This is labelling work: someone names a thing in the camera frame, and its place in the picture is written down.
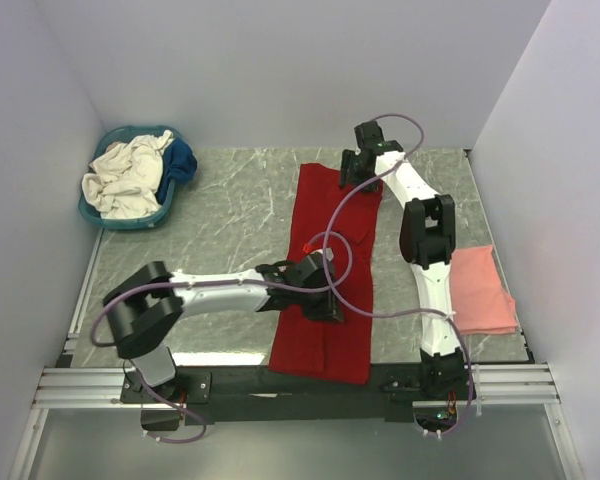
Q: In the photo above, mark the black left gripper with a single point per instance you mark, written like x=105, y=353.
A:
x=328, y=311

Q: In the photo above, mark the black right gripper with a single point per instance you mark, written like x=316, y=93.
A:
x=348, y=158

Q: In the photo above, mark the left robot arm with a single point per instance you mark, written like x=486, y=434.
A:
x=142, y=310

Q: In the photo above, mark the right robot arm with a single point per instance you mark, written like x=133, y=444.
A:
x=427, y=241

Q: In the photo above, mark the black base beam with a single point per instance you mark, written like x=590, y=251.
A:
x=255, y=393

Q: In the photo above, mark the blue t shirt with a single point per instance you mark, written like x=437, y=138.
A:
x=179, y=166

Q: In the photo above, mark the folded pink t shirt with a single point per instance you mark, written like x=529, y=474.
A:
x=480, y=302

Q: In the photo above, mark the cream white t shirt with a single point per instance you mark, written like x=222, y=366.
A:
x=123, y=182

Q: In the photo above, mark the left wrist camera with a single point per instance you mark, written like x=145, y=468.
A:
x=327, y=252

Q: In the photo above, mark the aluminium rail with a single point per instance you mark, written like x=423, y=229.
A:
x=91, y=388

